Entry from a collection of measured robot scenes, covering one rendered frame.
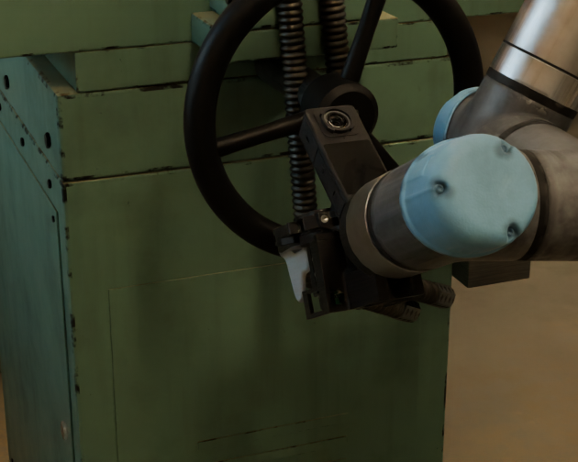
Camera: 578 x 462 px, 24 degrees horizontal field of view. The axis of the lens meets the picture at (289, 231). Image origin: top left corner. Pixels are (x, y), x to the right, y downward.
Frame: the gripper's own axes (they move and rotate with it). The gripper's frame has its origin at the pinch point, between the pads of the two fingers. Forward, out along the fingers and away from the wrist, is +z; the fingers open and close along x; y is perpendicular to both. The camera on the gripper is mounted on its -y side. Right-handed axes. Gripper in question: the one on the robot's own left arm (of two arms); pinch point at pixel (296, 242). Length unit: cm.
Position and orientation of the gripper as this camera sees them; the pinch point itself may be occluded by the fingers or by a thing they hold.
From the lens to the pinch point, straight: 115.8
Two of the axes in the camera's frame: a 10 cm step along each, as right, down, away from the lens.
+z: -3.2, 1.6, 9.3
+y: 1.7, 9.8, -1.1
